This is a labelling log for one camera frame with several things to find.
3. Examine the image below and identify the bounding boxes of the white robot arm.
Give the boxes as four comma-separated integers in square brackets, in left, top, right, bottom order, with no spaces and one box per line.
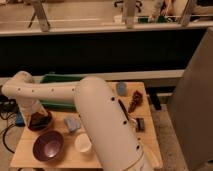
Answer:
[1,71,154,171]

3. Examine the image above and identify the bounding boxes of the purple bowl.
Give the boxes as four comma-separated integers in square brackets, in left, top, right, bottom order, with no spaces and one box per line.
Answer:
[32,130,64,162]

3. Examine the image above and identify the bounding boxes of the yellowish white scrub brush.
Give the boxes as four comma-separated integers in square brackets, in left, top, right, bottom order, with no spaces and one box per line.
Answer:
[142,144,160,169]

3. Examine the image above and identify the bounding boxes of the brown pine cone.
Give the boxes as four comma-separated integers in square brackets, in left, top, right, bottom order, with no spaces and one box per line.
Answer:
[128,91,143,113]

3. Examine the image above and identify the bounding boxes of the white plastic cup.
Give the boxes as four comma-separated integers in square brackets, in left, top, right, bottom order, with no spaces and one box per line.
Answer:
[75,133,92,154]

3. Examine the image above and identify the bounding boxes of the reddish brown bowl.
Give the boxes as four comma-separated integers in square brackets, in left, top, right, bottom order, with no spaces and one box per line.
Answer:
[28,113,52,131]

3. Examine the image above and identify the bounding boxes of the black cables on floor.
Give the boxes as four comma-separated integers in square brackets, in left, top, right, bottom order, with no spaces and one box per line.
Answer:
[0,99,18,154]

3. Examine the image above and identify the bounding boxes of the green plastic tray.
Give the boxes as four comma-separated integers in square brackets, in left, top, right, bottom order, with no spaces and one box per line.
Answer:
[41,73,81,112]

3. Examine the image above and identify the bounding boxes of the light blue cup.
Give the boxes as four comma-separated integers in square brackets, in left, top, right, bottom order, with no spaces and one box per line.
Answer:
[116,82,127,96]

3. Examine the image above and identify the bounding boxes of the blue sponge beside table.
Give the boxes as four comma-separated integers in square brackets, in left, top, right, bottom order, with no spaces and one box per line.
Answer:
[15,111,25,127]

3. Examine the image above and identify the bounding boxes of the light blue crumpled cloth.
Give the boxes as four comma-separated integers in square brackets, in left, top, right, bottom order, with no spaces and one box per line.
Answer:
[64,117,81,132]

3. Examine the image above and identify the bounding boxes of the black eraser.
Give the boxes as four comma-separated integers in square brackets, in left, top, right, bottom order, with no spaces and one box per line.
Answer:
[31,113,48,125]

